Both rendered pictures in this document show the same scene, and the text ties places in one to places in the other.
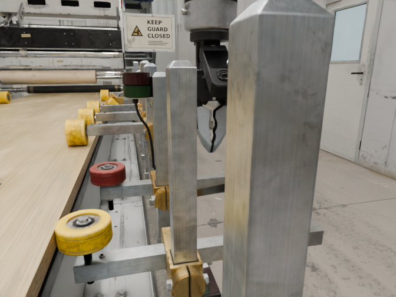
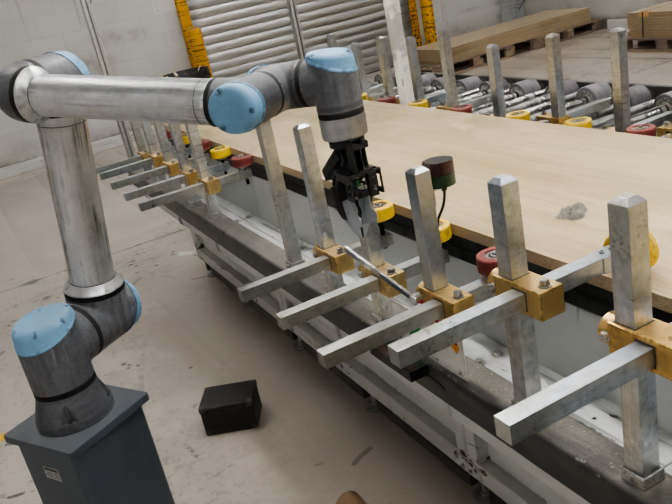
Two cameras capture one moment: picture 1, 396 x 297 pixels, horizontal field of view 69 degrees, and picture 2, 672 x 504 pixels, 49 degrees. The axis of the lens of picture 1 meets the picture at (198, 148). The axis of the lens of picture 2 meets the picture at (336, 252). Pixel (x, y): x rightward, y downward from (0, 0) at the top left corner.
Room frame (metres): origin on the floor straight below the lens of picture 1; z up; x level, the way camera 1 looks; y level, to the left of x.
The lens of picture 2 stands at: (1.93, -0.34, 1.51)
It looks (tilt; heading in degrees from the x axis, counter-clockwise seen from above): 21 degrees down; 170
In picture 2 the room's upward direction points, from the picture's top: 12 degrees counter-clockwise
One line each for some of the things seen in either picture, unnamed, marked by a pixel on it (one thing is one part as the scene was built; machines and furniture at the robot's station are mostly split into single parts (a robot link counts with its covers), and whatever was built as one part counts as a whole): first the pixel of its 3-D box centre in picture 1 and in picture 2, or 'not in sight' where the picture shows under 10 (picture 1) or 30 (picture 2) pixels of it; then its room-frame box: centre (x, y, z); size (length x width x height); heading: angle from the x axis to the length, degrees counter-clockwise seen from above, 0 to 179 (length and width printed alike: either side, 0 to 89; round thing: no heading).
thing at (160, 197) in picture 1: (161, 188); (445, 300); (0.65, 0.09, 0.85); 0.13 x 0.06 x 0.05; 14
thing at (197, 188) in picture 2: not in sight; (196, 189); (-0.78, -0.31, 0.84); 0.43 x 0.03 x 0.04; 104
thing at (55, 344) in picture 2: not in sight; (54, 346); (0.18, -0.75, 0.79); 0.17 x 0.15 x 0.18; 142
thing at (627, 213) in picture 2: (147, 124); (635, 355); (1.12, 0.20, 0.92); 0.03 x 0.03 x 0.48; 14
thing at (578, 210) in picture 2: not in sight; (573, 208); (0.54, 0.44, 0.91); 0.09 x 0.07 x 0.02; 116
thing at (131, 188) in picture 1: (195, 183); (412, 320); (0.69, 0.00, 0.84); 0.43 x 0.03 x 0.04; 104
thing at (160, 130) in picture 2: not in sight; (166, 150); (-1.32, -0.39, 0.91); 0.03 x 0.03 x 0.48; 14
